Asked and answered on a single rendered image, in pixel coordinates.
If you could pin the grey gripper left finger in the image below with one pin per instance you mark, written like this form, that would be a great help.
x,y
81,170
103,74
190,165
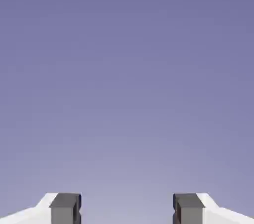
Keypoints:
x,y
61,210

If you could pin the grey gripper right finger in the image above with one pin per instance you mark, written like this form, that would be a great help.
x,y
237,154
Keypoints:
x,y
190,210

